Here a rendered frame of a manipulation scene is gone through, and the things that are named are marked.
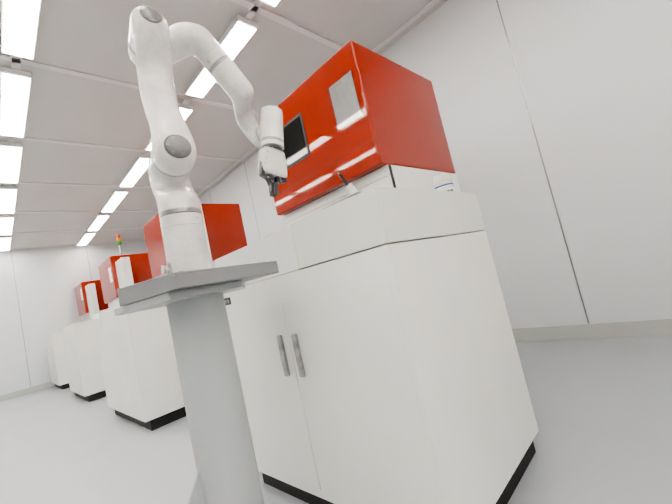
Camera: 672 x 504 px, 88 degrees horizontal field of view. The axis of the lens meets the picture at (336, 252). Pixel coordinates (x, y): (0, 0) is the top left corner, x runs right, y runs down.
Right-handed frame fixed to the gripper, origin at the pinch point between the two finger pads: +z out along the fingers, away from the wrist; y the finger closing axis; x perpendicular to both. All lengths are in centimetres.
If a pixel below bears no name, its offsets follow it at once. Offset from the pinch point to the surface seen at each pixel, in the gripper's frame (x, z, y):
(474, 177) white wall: -9, -63, -198
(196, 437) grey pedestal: -7, 75, 23
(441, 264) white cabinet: 45, 33, -27
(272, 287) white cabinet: -6.6, 33.3, -2.6
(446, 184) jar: 39, -1, -51
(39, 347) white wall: -801, 35, 7
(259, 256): -10.5, 21.6, -0.1
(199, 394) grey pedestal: -4, 64, 24
